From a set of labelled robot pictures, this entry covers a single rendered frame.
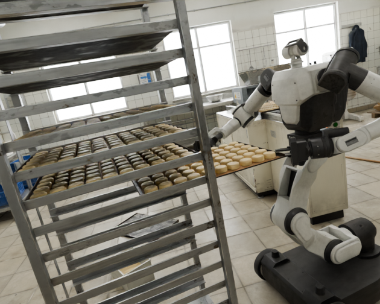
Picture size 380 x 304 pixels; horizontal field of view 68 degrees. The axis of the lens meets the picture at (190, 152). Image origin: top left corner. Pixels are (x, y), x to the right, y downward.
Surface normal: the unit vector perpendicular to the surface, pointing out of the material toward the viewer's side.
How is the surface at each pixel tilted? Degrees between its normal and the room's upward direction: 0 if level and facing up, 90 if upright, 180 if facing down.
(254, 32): 90
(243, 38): 90
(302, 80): 85
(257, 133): 90
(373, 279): 0
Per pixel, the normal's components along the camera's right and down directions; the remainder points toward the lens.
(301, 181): 0.29, 0.56
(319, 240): 0.34, 0.16
